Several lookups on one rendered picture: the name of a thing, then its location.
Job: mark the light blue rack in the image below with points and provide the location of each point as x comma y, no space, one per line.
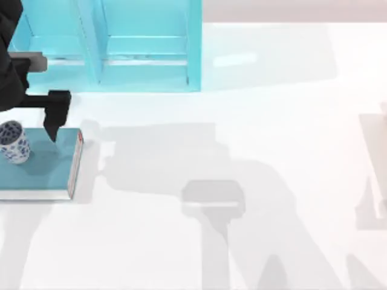
145,45

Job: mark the blue and white cup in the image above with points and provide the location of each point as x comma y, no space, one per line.
15,145

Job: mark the teal book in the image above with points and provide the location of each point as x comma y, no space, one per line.
45,169

